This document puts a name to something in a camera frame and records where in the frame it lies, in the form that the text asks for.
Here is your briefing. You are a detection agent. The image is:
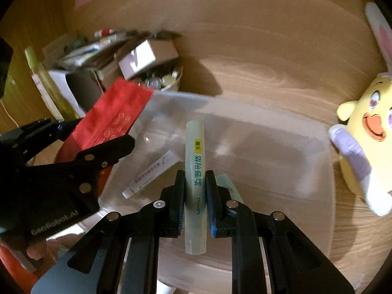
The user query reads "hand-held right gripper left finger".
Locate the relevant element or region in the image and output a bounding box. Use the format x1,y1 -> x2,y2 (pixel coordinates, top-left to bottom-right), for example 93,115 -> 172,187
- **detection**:
31,169 -> 187,294

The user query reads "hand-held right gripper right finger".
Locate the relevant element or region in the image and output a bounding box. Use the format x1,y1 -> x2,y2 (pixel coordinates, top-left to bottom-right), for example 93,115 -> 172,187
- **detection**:
205,170 -> 356,294

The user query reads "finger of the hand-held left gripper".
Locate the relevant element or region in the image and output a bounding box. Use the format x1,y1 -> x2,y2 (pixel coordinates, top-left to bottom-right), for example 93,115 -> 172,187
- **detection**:
70,135 -> 136,205
18,117 -> 85,160

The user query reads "red paper bag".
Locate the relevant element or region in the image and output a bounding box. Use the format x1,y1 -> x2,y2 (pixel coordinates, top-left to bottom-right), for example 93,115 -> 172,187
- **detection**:
55,78 -> 155,167

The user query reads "pale green tube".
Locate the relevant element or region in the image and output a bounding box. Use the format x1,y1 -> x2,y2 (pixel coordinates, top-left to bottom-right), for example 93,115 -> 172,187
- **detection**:
184,121 -> 208,255

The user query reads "clear plastic box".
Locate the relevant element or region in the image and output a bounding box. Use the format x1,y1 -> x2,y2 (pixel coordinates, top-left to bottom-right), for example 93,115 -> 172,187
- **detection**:
98,92 -> 336,286

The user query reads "person's left hand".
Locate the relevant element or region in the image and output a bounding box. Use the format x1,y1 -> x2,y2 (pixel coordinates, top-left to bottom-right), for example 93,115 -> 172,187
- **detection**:
26,236 -> 67,262

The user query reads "teal packet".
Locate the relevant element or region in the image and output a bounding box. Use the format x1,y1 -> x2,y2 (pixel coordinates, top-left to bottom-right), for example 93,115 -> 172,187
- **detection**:
216,173 -> 244,204

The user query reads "small white tube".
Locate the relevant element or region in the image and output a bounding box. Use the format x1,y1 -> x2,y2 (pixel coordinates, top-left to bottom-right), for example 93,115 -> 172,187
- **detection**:
122,149 -> 181,199

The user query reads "yellow-green bottle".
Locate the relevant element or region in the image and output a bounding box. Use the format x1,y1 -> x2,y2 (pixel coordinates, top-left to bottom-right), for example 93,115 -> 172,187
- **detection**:
24,47 -> 81,121

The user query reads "white paper carton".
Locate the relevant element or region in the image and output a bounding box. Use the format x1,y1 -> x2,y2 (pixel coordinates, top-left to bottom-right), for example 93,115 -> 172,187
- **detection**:
46,67 -> 105,118

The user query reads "white packet with blue stripe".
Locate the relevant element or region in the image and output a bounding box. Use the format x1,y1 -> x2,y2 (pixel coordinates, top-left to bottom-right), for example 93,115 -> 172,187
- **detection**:
57,40 -> 126,66

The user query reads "green packet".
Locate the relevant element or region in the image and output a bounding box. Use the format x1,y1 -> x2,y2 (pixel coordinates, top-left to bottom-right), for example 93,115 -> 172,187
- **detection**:
65,35 -> 89,50

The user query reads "small white cardboard box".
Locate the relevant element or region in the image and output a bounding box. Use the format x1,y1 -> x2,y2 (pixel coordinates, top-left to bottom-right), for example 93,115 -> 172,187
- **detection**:
119,38 -> 180,80

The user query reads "red white marker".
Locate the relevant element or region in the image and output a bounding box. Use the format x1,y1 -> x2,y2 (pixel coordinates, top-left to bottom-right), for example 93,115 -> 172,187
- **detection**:
93,28 -> 123,38

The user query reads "yellow chick plush toy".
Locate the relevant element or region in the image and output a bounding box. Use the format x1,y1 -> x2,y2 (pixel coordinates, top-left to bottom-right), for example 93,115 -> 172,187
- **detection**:
328,1 -> 392,216

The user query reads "white cable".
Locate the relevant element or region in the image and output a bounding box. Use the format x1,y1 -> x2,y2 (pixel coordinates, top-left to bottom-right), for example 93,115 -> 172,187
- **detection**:
0,98 -> 19,130

